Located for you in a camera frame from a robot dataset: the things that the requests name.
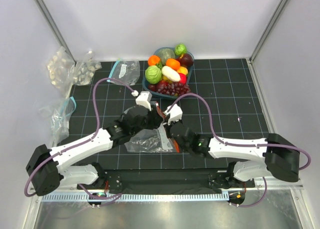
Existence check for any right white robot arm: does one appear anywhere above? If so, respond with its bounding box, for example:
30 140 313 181
164 120 300 187

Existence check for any bag of white pieces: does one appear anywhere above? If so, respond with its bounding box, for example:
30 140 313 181
47 46 75 98
72 51 102 86

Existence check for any crumpled clear bag blue zipper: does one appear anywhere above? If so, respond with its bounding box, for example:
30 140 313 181
38 96 77 147

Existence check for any yellow fruit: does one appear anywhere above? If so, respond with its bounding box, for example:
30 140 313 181
177 66 189 76

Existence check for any orange fruit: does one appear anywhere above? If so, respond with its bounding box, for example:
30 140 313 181
147 55 161 66
165 58 181 71

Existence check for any black grid mat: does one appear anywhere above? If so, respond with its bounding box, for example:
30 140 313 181
63 58 269 170

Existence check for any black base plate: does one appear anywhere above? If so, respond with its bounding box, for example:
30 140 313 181
80 168 255 195

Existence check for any dark red plum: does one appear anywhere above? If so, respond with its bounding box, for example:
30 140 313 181
178 53 194 68

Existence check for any clear bag with orange zipper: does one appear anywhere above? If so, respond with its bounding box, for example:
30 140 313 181
124 103 176 154

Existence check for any purple cable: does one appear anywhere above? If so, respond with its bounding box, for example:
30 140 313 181
167 92 312 170
23 77 139 197

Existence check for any grey green melon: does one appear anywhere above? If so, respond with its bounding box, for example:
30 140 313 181
156 47 176 66

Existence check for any large green cabbage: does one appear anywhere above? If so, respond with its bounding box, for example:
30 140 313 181
145 65 162 84

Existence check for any orange fruit centre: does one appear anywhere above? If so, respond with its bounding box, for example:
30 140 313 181
165 58 181 71

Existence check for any red apple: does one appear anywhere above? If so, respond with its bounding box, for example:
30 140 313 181
178 73 188 85

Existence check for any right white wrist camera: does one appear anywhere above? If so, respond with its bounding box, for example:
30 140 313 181
164 104 183 125

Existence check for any orange fruit left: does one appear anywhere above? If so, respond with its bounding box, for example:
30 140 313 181
147 55 161 66

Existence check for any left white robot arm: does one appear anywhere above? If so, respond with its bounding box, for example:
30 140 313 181
24 103 163 197

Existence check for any aluminium cable rail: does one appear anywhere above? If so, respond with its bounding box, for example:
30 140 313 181
41 191 229 203

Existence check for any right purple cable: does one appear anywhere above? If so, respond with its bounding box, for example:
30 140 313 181
167 92 312 170

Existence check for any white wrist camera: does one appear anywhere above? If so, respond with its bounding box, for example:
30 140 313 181
135 91 152 110
164 104 183 125

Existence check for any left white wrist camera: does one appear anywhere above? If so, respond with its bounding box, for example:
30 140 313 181
135 91 152 110

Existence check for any clear bag with blue zipper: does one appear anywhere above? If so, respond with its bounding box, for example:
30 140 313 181
107 59 141 86

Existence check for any small green cabbage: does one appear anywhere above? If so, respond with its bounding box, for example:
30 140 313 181
174 43 188 57

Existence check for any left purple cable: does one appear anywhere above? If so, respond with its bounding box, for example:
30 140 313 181
23 77 139 197

